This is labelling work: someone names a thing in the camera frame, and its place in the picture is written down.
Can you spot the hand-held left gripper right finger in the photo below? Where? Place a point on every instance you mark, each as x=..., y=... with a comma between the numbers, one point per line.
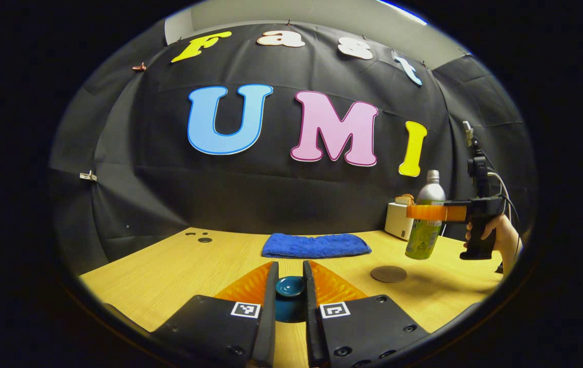
x=311, y=317

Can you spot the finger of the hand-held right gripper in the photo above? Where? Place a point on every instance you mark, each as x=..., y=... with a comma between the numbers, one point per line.
x=427, y=212

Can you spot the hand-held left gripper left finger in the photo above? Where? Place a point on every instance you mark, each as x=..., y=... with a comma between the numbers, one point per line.
x=270, y=317

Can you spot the silver water bottle green label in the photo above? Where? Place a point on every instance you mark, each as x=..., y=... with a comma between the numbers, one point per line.
x=427, y=235

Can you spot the teal teacup lid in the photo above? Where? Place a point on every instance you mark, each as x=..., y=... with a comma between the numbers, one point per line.
x=290, y=301

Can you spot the brown round coaster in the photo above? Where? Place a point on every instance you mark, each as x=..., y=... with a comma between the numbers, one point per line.
x=388, y=274

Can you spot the toast slice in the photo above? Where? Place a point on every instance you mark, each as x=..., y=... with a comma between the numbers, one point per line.
x=405, y=199

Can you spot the white toaster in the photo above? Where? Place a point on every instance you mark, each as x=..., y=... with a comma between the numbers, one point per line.
x=398, y=221

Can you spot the blue folded towel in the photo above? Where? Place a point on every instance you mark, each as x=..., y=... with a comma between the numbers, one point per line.
x=314, y=245

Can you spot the black backdrop cloth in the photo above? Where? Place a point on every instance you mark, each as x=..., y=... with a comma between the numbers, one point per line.
x=271, y=194

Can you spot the metal binder clip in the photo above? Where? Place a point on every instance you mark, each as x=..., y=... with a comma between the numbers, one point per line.
x=88, y=176

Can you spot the small red clip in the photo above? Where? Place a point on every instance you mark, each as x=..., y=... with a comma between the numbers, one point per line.
x=139, y=67

